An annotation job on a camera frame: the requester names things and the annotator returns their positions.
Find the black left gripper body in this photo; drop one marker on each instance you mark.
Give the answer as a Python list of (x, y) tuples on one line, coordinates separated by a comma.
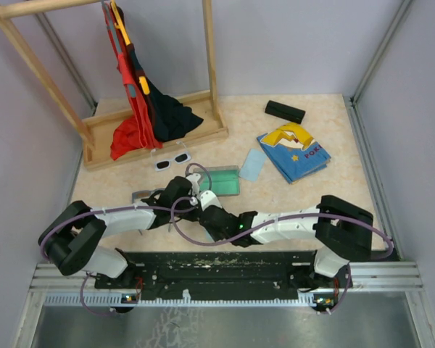
[(192, 214)]

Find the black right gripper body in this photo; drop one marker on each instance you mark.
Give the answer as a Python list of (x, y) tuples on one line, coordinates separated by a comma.
[(220, 235)]

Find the grey glasses case green lining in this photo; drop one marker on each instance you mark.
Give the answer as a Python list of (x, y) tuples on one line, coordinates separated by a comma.
[(224, 180)]

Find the grey blue sunglasses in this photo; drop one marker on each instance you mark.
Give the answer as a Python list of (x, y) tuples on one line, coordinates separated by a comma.
[(146, 197)]

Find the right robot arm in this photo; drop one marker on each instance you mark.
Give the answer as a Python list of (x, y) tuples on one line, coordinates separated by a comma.
[(342, 241)]

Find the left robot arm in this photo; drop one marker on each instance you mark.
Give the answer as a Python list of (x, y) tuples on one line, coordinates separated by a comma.
[(71, 242)]

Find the white sunglasses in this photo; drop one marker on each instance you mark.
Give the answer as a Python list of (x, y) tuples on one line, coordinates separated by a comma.
[(180, 158)]

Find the light blue flat lens cloth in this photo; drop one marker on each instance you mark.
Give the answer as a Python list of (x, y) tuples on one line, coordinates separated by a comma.
[(252, 166)]

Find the black hanging garment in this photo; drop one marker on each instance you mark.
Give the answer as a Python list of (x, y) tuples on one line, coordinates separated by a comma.
[(170, 118)]

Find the red hanging garment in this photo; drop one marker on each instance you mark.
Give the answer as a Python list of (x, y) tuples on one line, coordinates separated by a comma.
[(135, 132)]

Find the blue yellow folded cloth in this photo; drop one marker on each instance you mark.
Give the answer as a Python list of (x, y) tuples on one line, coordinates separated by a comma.
[(293, 151)]

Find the wooden clothes rack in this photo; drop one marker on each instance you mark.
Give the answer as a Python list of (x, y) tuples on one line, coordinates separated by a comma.
[(95, 130)]

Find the black glasses case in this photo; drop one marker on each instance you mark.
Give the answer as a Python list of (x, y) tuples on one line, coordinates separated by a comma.
[(285, 112)]

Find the grey red clothes hanger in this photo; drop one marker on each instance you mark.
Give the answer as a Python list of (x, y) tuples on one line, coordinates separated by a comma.
[(119, 40)]

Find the yellow clothes hanger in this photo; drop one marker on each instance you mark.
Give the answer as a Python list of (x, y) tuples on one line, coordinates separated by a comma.
[(139, 71)]

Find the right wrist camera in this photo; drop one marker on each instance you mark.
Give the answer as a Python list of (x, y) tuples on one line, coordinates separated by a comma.
[(208, 199)]

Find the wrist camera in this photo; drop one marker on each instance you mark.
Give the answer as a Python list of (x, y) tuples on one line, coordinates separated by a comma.
[(195, 180), (208, 199)]

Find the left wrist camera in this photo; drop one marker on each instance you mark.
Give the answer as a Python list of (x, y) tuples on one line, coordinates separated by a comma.
[(195, 180)]

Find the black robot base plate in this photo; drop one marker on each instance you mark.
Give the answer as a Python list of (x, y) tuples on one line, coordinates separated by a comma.
[(227, 276)]

